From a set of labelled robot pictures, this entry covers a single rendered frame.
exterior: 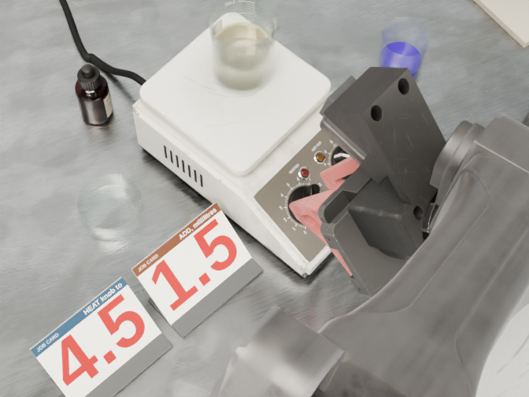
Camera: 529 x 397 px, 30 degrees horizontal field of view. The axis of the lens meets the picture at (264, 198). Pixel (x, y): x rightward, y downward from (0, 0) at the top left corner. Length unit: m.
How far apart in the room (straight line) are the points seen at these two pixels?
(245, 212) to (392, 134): 0.26
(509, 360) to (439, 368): 0.48
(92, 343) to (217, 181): 0.16
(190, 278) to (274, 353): 0.49
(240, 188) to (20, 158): 0.22
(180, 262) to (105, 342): 0.09
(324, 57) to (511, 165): 0.49
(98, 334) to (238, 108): 0.21
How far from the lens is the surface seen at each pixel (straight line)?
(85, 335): 0.79
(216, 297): 0.82
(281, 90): 0.82
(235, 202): 0.81
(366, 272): 0.64
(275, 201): 0.80
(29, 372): 0.82
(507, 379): 0.83
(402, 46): 0.94
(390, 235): 0.61
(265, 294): 0.83
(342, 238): 0.62
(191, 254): 0.82
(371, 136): 0.57
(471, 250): 0.42
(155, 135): 0.84
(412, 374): 0.35
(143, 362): 0.81
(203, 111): 0.81
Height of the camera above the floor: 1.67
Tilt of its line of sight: 62 degrees down
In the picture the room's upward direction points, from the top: 3 degrees clockwise
